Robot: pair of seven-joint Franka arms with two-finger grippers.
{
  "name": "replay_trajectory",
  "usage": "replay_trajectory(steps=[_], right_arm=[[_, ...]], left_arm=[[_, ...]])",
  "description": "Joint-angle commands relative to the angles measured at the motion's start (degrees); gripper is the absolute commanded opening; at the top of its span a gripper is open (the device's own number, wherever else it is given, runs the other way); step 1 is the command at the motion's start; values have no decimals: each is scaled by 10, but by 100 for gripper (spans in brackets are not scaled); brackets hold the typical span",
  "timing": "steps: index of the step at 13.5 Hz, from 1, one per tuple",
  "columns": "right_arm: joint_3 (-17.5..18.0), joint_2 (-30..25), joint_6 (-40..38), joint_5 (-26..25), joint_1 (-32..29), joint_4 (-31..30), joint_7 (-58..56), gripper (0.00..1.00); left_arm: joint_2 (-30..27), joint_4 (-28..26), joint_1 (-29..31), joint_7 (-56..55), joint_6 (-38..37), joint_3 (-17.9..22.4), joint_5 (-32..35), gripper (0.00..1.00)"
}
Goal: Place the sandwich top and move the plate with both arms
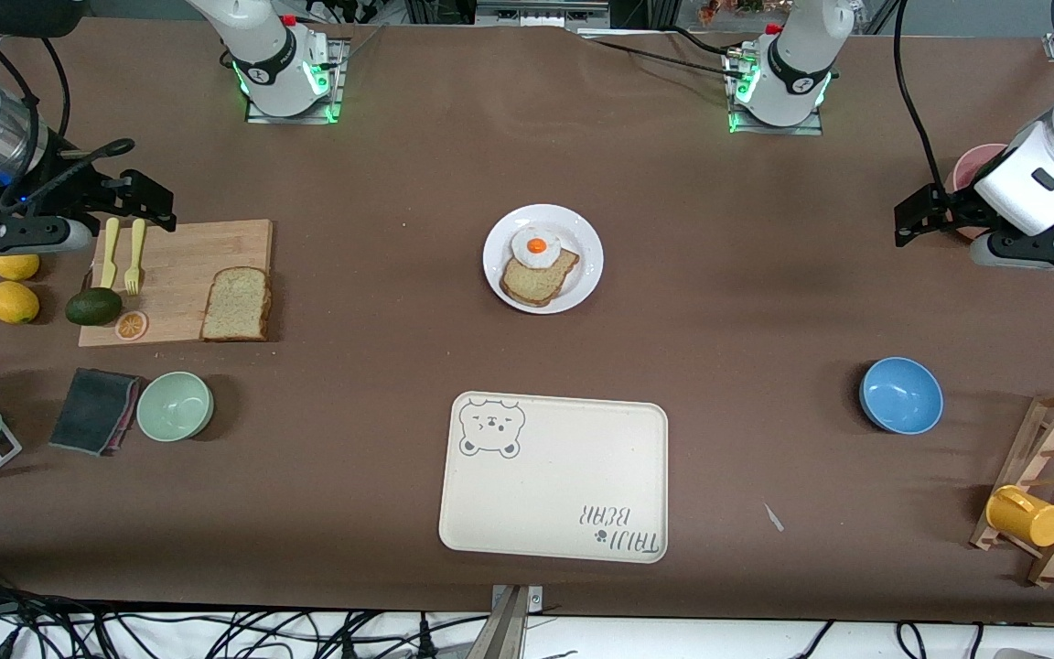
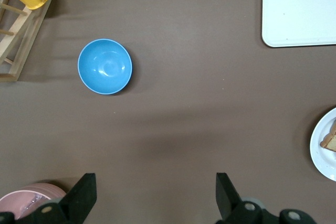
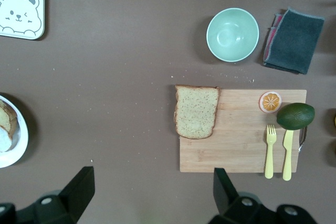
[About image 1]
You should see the seeded bread slice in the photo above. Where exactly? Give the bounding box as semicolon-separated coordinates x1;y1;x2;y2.
200;266;272;343

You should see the white round plate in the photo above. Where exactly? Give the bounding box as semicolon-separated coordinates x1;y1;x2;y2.
482;203;604;315

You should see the yellow plastic fork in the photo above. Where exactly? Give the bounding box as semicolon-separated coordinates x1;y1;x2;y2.
124;218;147;296

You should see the pink cup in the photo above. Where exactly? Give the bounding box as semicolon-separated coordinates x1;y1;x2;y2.
946;144;1013;241

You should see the yellow plastic knife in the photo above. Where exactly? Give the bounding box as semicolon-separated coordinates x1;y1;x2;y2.
99;217;121;292

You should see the wooden cutting board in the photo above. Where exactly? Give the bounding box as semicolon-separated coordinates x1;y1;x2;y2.
79;220;274;347

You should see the dark green avocado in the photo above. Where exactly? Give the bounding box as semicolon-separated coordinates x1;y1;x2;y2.
65;287;124;327

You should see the dark grey folded cloth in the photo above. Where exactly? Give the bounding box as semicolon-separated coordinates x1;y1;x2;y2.
48;368;142;457

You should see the wooden peg drying rack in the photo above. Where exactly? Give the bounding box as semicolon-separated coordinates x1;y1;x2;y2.
969;386;1054;589

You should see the blue bowl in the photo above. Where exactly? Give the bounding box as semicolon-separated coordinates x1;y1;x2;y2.
859;357;944;435

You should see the pale green bowl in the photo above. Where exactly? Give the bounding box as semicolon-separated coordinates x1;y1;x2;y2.
136;371;215;443

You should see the yellow mug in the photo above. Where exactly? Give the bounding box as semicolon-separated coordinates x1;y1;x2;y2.
985;485;1054;548

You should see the fried egg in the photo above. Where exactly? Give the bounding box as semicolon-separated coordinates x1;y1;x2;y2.
511;226;563;270

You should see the bread slice under egg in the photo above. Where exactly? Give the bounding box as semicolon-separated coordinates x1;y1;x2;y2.
500;247;581;308

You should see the cream bear print tray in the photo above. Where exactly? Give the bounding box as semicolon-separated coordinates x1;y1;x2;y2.
438;391;670;564

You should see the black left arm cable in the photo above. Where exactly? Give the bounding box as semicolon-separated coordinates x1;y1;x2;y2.
893;0;953;198

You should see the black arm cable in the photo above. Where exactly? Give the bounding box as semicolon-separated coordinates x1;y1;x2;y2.
893;0;953;198
0;37;136;221

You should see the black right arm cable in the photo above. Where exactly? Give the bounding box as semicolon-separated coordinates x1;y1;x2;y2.
0;37;136;221

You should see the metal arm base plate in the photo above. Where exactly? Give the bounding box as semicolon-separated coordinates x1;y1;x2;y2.
724;46;826;136
245;37;347;124

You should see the black cable on table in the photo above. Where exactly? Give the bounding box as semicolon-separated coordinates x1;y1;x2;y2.
582;27;749;81

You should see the black floor cable tangle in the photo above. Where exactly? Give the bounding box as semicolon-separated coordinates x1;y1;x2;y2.
0;586;491;659

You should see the aluminium frame behind table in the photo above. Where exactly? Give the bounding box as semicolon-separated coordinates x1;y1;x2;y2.
403;0;683;30

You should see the aluminium profile with bracket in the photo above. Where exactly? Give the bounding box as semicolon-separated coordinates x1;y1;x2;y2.
488;584;546;659

